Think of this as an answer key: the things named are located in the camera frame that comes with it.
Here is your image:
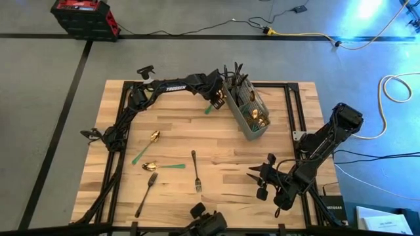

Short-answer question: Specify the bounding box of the black table-level camera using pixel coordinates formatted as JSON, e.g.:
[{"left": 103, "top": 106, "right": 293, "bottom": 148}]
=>
[{"left": 186, "top": 202, "right": 228, "bottom": 236}]

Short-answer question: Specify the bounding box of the black floor cable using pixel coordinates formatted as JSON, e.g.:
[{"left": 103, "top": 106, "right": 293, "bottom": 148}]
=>
[{"left": 116, "top": 0, "right": 311, "bottom": 37}]

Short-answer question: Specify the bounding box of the yellow label spray cleaner bottle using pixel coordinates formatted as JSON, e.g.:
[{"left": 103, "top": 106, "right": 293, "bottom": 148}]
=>
[{"left": 136, "top": 64, "right": 156, "bottom": 85}]

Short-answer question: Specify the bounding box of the grey mesh cutlery basket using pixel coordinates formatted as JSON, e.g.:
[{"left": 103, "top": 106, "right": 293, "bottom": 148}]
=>
[{"left": 222, "top": 77, "right": 272, "bottom": 142}]

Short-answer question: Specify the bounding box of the white booklet box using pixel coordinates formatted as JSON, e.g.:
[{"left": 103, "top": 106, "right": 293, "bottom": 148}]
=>
[{"left": 356, "top": 205, "right": 415, "bottom": 235}]

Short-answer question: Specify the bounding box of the black floor stand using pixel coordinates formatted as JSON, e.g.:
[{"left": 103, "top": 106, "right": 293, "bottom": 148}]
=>
[{"left": 398, "top": 0, "right": 420, "bottom": 33}]

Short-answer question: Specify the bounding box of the thin white cable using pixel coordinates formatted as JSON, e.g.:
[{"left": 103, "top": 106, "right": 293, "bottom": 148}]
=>
[{"left": 333, "top": 163, "right": 420, "bottom": 203}]

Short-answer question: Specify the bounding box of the black cable bundle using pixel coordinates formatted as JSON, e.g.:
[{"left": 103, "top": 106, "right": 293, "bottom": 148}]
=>
[{"left": 333, "top": 149, "right": 420, "bottom": 165}]

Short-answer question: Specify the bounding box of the yellow extension cord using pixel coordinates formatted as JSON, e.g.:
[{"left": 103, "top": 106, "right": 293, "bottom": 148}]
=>
[{"left": 261, "top": 0, "right": 411, "bottom": 51}]

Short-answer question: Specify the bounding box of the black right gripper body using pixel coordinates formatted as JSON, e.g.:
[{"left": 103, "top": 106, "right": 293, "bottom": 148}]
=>
[{"left": 255, "top": 153, "right": 297, "bottom": 202}]

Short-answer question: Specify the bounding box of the black metal table frame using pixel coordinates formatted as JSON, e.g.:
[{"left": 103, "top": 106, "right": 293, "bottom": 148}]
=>
[{"left": 70, "top": 80, "right": 345, "bottom": 236}]

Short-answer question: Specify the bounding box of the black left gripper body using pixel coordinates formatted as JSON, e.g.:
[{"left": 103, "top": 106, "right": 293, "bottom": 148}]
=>
[{"left": 203, "top": 69, "right": 228, "bottom": 101}]

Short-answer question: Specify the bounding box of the grey mounting plate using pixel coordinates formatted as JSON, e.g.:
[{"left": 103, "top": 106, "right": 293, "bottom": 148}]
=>
[{"left": 291, "top": 130, "right": 308, "bottom": 142}]

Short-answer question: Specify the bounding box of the black network switch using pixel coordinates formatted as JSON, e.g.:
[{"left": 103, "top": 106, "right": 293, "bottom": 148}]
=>
[{"left": 320, "top": 195, "right": 348, "bottom": 227}]

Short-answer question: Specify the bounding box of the red black toolbox stack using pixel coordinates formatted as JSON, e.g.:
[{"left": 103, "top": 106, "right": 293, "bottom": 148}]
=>
[{"left": 50, "top": 0, "right": 121, "bottom": 43}]

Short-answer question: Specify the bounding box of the thick white cable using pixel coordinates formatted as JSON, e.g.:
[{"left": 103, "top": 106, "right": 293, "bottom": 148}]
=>
[{"left": 352, "top": 71, "right": 420, "bottom": 141}]

